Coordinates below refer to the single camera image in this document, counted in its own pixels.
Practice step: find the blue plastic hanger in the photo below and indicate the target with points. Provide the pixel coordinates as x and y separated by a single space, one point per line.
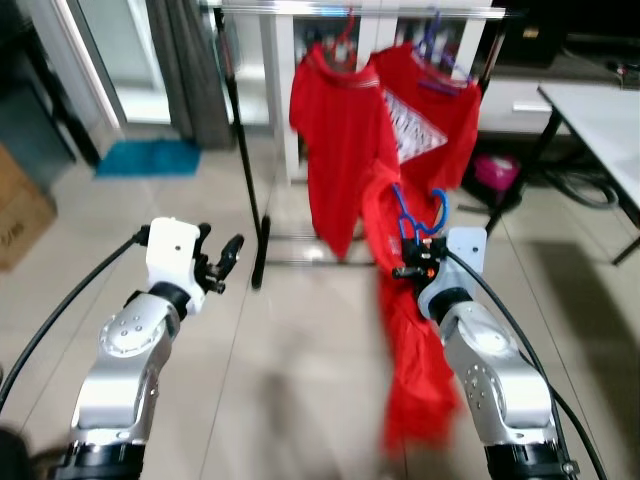
402 210

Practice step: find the long red garment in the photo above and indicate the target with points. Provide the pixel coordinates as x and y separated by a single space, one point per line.
410 380

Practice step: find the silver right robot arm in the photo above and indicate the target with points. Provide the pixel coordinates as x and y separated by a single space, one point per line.
490 370

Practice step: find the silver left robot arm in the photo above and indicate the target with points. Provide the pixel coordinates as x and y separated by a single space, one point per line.
130 350

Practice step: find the red plastic hanger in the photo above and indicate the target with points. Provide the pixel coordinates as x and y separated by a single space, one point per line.
345 30

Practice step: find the metal clothes rack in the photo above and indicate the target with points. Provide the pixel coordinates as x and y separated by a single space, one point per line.
242 150

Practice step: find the teal floor mat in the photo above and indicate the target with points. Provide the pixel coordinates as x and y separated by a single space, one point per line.
150 158

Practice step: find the pink vacuum cleaner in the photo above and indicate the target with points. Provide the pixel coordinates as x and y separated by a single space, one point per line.
495 172

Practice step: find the plain red polo shirt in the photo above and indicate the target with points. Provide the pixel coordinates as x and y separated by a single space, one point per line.
335 140

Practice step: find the grey curtain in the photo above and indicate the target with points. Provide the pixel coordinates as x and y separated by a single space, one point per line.
195 80

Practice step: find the brown cardboard box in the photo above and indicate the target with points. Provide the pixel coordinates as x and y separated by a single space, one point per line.
25 220

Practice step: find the aluminium sliding glass door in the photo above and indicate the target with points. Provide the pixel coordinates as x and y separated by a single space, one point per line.
120 50

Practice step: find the black cabinet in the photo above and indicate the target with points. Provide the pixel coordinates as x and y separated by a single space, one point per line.
30 120

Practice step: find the white table black legs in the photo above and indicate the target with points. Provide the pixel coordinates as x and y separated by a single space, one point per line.
600 120

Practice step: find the black electronic box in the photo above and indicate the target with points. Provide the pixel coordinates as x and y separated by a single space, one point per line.
530 40

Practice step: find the black chair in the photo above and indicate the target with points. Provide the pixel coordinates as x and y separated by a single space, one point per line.
12 460

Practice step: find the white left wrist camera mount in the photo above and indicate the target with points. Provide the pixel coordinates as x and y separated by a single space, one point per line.
172 250

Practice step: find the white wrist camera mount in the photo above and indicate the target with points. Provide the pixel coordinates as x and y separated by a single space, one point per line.
465 255
172 250

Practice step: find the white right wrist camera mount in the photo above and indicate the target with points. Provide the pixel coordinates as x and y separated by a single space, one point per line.
465 255

